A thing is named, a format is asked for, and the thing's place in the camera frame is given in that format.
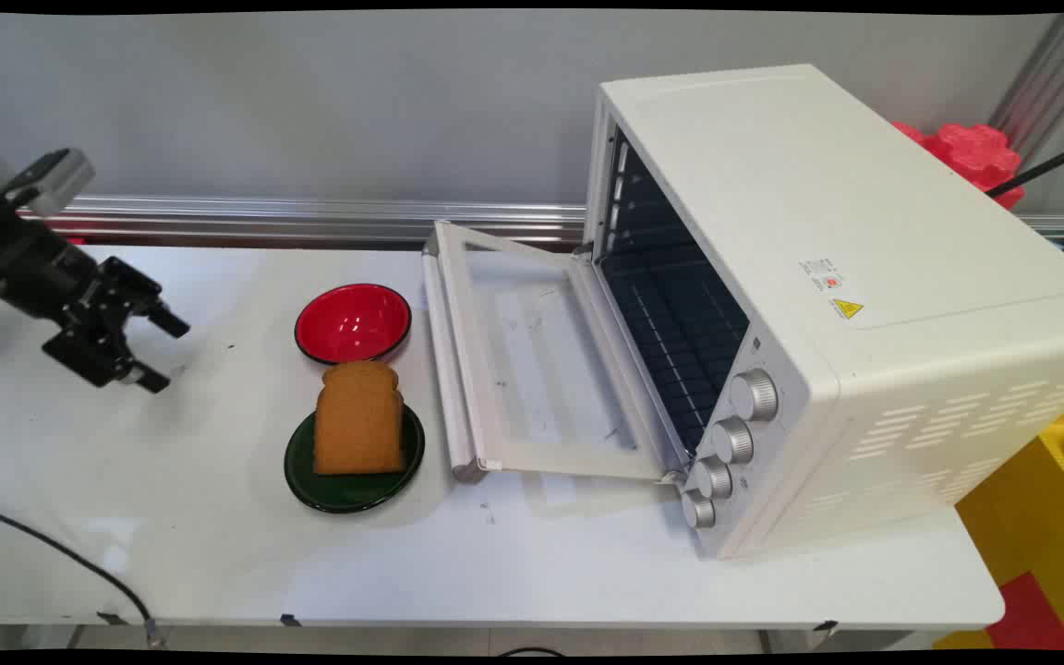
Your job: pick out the yellow warning sticker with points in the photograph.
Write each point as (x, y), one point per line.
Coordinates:
(847, 308)

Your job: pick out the red bowl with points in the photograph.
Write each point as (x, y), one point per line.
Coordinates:
(352, 323)

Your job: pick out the aluminium post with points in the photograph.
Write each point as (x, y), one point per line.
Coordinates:
(1049, 74)

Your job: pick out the aluminium wall rail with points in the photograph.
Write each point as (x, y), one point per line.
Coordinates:
(310, 218)

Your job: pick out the metal oven rack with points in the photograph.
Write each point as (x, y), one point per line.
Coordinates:
(671, 323)

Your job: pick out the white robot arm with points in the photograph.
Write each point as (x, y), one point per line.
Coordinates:
(44, 181)

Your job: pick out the dark green plate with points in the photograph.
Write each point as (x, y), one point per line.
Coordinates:
(347, 495)

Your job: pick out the black rod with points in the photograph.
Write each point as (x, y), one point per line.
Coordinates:
(1040, 168)

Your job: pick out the white toaster oven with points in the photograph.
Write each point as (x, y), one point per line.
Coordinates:
(772, 185)

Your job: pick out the silver oven knob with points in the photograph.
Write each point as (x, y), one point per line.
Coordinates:
(710, 478)
(754, 395)
(697, 509)
(732, 441)

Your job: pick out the brown bread slice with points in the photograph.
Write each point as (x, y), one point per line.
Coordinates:
(358, 420)

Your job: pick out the red plastic toy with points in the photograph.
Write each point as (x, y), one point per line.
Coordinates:
(975, 152)

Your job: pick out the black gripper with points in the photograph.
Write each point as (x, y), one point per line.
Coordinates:
(33, 268)

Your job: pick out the white label sticker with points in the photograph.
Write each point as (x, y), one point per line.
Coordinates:
(820, 274)

